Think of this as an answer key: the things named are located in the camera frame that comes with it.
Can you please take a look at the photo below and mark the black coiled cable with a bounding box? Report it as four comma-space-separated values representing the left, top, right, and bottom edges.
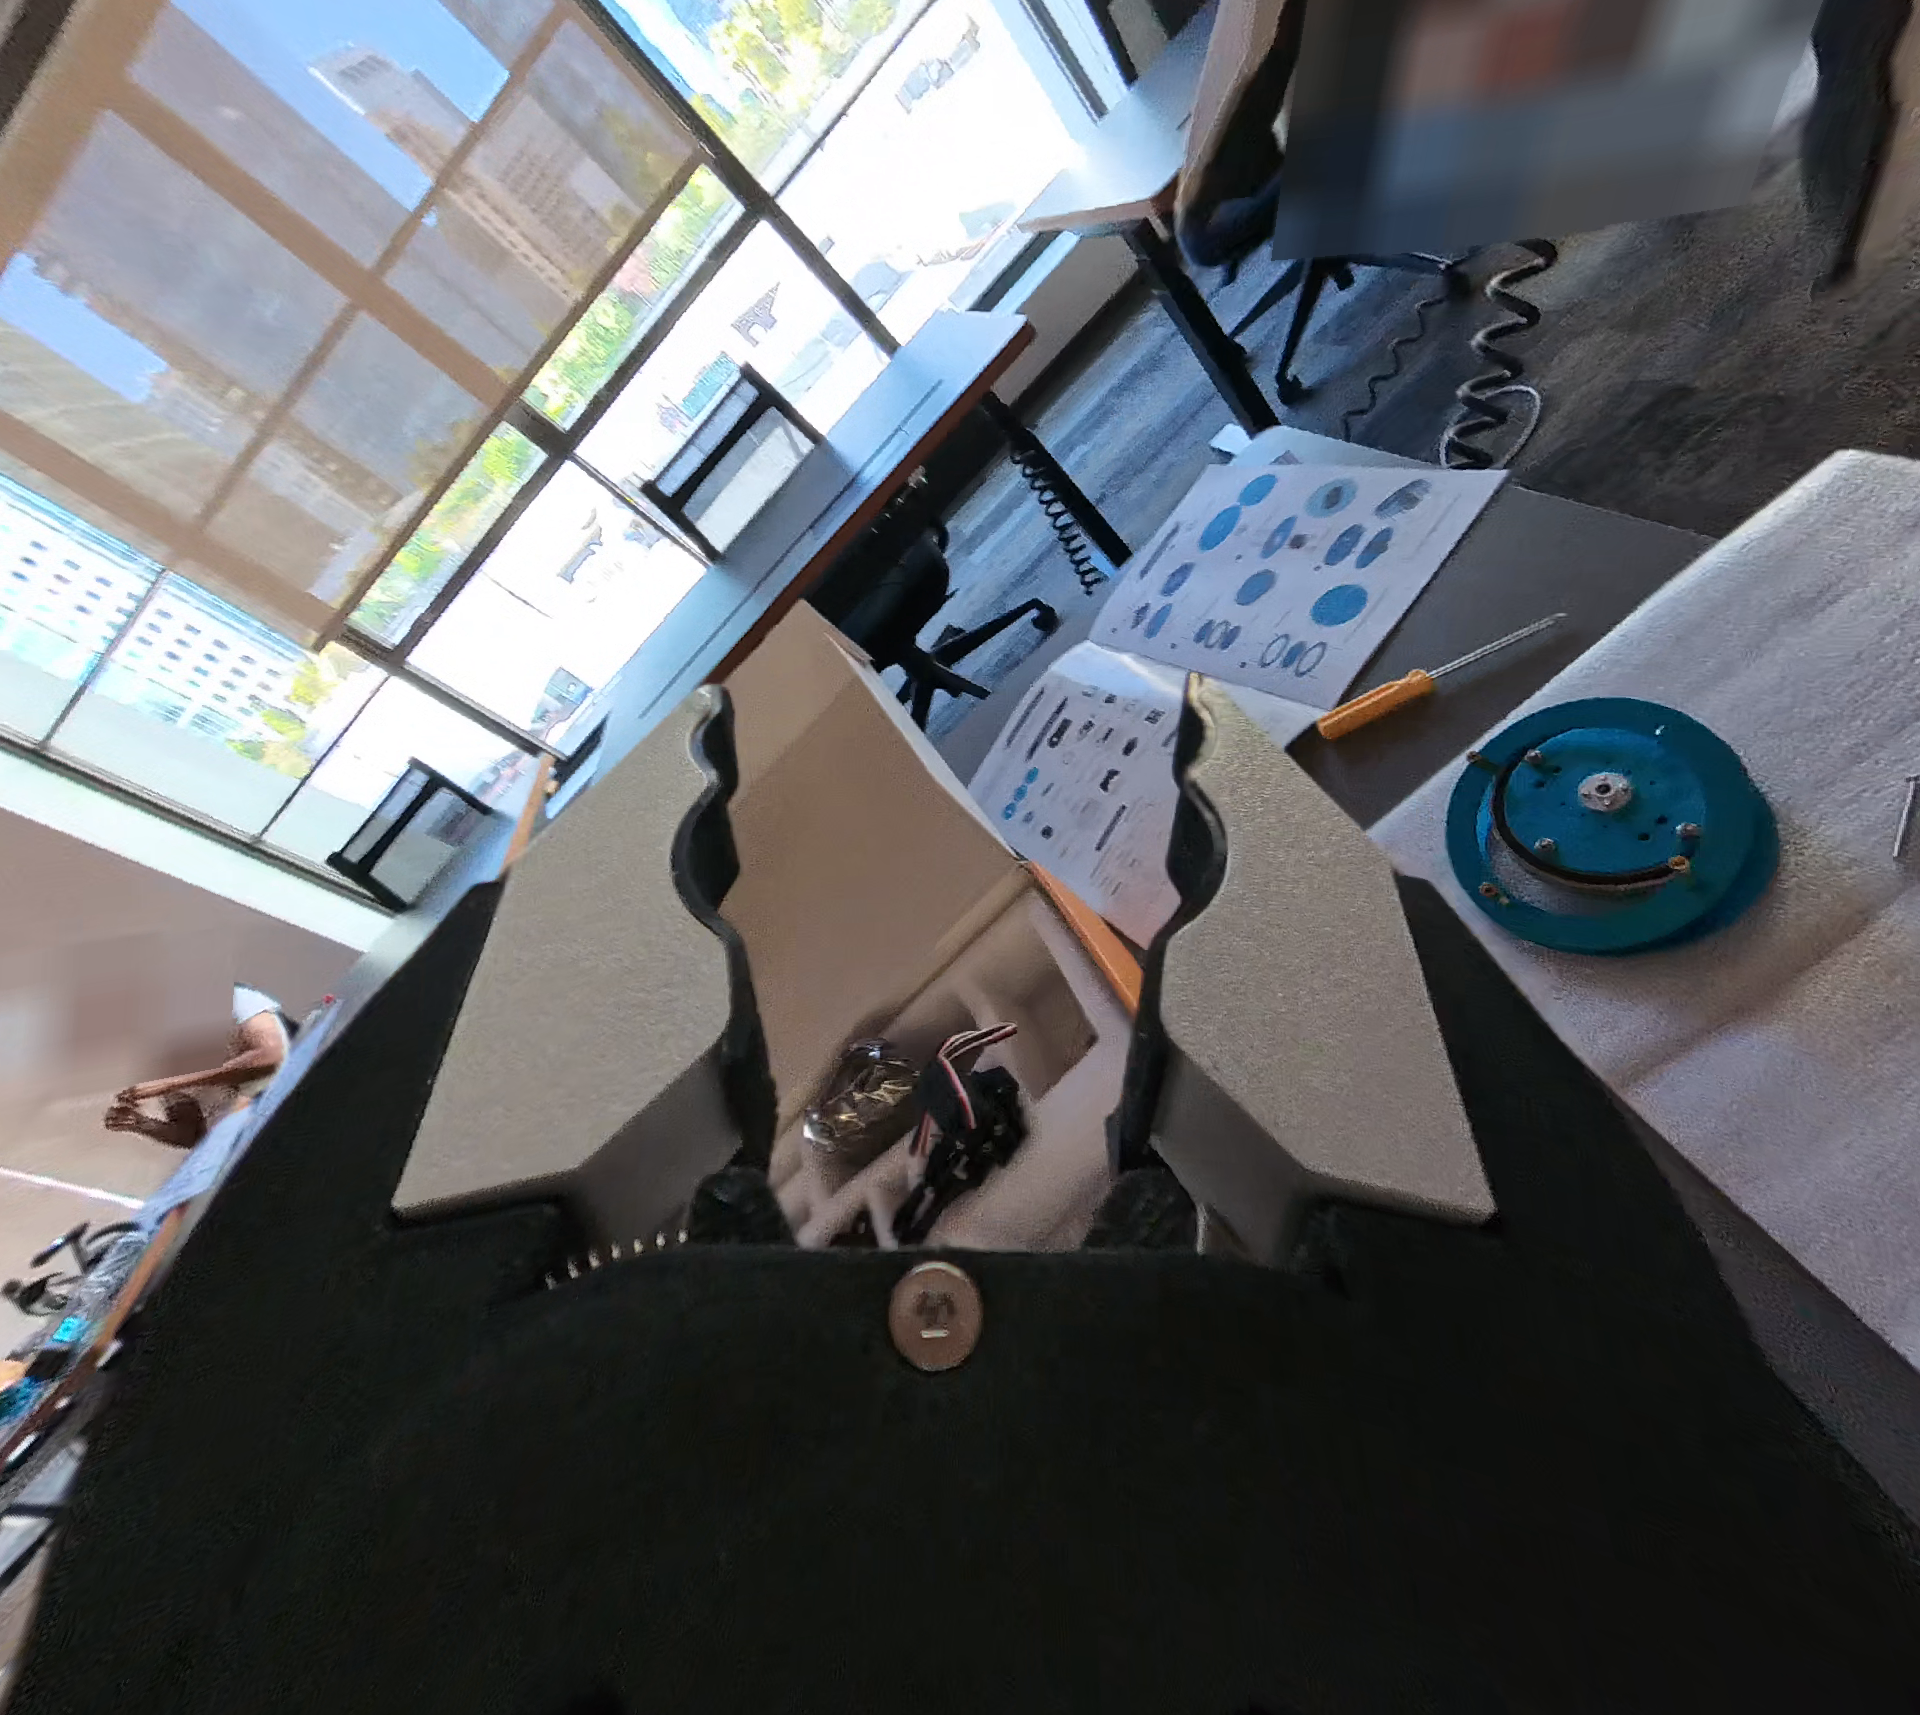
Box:
1435, 242, 1573, 470
1006, 428, 1142, 570

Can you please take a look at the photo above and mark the dark grey desk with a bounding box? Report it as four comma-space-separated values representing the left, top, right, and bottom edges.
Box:
934, 470, 1920, 1529

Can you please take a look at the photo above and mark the black office chair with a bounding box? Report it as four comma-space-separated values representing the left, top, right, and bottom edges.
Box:
811, 515, 1072, 729

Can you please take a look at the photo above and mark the printed instruction booklet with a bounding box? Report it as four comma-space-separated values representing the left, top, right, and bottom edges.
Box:
982, 428, 1507, 937

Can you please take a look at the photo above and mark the orange handled screwdriver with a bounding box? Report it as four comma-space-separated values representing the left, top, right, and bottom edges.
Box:
1313, 614, 1573, 743

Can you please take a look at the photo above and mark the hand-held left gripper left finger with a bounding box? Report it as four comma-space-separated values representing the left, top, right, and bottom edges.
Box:
389, 691, 783, 1247

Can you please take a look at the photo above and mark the white foam sheet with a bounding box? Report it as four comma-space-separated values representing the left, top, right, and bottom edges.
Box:
1366, 448, 1920, 1357

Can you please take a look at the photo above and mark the long beige table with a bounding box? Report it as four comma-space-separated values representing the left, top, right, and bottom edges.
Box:
540, 306, 1043, 756

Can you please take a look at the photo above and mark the large window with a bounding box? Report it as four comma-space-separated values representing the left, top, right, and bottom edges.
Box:
0, 0, 1128, 862

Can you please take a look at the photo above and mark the white box insert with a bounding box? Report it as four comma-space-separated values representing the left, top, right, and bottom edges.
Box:
769, 873, 1156, 1254

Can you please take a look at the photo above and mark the blue round metal base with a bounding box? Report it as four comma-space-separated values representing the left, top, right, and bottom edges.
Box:
1441, 699, 1785, 960

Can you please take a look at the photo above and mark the black servo with wires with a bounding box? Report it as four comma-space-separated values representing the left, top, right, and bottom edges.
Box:
896, 1019, 1043, 1241

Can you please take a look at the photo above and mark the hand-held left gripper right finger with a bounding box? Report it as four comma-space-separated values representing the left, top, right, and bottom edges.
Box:
1109, 668, 1503, 1269

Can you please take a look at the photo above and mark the blue disc with bearing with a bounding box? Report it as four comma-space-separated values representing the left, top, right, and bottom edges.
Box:
1498, 729, 1734, 900

